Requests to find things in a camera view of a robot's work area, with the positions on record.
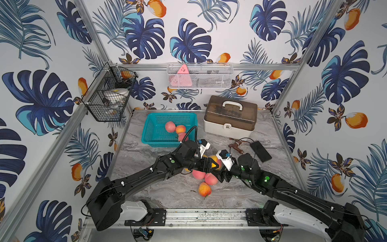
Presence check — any clear wall shelf tray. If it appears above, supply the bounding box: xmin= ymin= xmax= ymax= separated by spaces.
xmin=166 ymin=63 xmax=234 ymax=89

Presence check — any orange peach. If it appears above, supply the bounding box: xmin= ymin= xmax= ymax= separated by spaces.
xmin=198 ymin=182 xmax=212 ymax=198

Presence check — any teal plastic basket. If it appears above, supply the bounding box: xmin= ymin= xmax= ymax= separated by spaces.
xmin=142 ymin=113 xmax=198 ymax=148

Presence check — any pink peach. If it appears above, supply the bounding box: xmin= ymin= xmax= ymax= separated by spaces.
xmin=191 ymin=170 xmax=206 ymax=180
xmin=165 ymin=121 xmax=176 ymax=133
xmin=178 ymin=133 xmax=188 ymax=142
xmin=204 ymin=173 xmax=219 ymax=186

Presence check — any pink triangle object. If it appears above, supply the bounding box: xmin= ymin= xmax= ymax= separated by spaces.
xmin=170 ymin=64 xmax=192 ymax=88

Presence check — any white bowl in wire basket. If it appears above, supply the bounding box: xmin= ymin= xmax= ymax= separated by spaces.
xmin=103 ymin=88 xmax=129 ymax=105

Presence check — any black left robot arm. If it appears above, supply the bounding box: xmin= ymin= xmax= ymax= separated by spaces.
xmin=86 ymin=140 xmax=219 ymax=231

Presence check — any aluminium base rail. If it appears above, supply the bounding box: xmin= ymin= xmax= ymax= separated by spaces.
xmin=80 ymin=207 xmax=330 ymax=229

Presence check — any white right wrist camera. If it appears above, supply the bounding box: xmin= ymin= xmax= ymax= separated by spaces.
xmin=216 ymin=150 xmax=234 ymax=171

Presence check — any pink peach top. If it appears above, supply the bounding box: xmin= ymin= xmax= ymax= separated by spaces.
xmin=191 ymin=170 xmax=206 ymax=180

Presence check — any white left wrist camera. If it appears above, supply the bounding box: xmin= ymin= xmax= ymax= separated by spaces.
xmin=198 ymin=139 xmax=211 ymax=157

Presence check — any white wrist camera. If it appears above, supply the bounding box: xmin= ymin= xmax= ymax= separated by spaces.
xmin=198 ymin=139 xmax=211 ymax=157
xmin=216 ymin=150 xmax=234 ymax=171

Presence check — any black wire wall basket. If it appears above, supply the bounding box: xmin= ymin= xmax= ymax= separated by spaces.
xmin=82 ymin=63 xmax=138 ymax=122

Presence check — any yellow red peach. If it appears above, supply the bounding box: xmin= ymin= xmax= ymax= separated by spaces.
xmin=175 ymin=125 xmax=186 ymax=134
xmin=210 ymin=155 xmax=223 ymax=170

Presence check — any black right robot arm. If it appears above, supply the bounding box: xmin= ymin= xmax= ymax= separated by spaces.
xmin=209 ymin=150 xmax=366 ymax=242

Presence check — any black phone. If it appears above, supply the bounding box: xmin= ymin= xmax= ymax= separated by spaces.
xmin=250 ymin=141 xmax=272 ymax=162

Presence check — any brown white storage box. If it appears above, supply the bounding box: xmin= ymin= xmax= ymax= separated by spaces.
xmin=204 ymin=95 xmax=258 ymax=140

